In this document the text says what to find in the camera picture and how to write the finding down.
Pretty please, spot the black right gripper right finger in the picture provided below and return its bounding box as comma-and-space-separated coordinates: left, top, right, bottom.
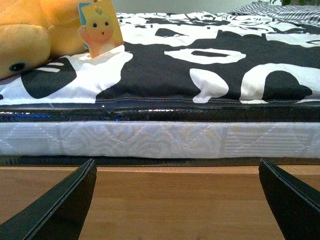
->
258, 159, 320, 240

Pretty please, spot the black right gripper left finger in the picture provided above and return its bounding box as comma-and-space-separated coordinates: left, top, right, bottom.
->
0, 159, 97, 240

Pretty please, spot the yellow plush dinosaur toy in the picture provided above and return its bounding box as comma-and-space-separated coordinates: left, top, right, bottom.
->
0, 0, 84, 79

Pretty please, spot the white quilted mattress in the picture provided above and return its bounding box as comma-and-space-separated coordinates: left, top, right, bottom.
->
0, 103, 320, 167

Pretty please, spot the black and white bedsheet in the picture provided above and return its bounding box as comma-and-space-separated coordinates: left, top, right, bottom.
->
0, 12, 320, 106

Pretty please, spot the yellow cartoon hang tag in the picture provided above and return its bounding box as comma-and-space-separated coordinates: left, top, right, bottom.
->
78, 0, 124, 59

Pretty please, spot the grey striped pillow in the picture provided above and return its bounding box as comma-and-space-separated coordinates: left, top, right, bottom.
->
228, 3, 320, 27

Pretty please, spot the wooden bed frame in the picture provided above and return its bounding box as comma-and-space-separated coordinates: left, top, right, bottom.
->
0, 163, 320, 240

